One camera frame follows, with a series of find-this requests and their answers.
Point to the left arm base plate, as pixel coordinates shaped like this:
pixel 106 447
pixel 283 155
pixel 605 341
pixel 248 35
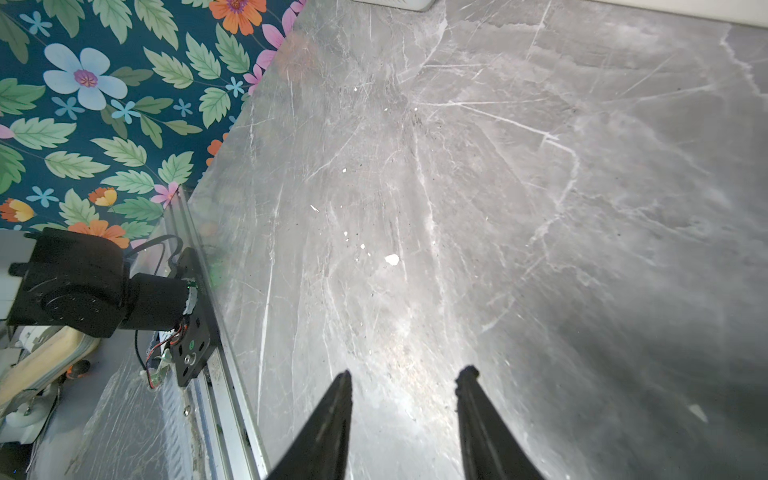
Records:
pixel 200 335

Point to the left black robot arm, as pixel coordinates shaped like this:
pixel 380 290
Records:
pixel 61 278

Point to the cream perforated basket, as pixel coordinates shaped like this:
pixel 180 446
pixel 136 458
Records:
pixel 534 16

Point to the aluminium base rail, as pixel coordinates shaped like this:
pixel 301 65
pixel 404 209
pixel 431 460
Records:
pixel 223 429

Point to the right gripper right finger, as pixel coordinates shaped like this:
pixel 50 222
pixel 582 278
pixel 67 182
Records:
pixel 488 448

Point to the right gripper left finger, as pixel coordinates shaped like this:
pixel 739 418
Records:
pixel 320 451

